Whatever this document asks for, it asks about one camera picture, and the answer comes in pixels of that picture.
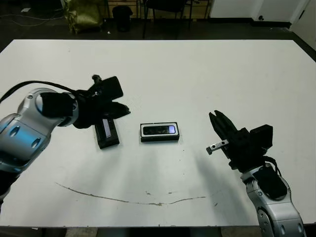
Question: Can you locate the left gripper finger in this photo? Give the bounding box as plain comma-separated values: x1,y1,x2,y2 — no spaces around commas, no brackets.
107,110,131,119
110,102,129,111

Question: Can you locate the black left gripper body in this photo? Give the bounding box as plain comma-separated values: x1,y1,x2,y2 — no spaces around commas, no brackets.
73,74,117,129

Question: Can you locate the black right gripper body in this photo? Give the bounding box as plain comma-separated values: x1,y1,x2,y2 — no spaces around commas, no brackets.
206,127,267,173

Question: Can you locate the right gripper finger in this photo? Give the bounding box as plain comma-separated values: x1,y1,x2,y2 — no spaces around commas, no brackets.
214,110,239,139
208,112,232,143

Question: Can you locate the black box lid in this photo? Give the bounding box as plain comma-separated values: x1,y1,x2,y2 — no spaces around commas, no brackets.
95,118,120,150

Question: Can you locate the black box base white inlay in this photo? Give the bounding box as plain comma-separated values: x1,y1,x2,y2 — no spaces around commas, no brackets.
140,121,180,143

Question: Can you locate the black trash bin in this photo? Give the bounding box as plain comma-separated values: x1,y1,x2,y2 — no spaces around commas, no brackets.
112,6,133,32

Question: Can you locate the yellow-green bag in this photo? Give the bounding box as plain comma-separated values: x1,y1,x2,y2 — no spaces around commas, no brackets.
63,0,103,34

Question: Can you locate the black mesh office chair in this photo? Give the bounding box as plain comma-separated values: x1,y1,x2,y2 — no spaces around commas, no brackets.
143,0,193,40

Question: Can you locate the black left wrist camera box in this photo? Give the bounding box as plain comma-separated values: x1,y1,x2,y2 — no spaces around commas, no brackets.
100,76,124,101

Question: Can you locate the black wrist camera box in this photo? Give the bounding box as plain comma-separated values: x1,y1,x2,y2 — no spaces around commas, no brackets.
250,124,274,152
100,76,124,101

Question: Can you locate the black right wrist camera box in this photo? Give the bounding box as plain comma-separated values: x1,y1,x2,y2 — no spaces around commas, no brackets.
250,124,274,152

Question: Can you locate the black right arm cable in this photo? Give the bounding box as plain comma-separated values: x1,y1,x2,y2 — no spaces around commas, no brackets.
263,155,283,177

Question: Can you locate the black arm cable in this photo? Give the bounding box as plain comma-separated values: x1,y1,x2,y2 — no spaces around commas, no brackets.
263,155,283,177
0,80,84,102

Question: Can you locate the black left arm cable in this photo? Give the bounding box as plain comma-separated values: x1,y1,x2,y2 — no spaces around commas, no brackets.
0,80,84,102

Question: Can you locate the thin white floor cable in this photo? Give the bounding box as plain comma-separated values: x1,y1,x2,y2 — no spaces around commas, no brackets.
0,13,64,27

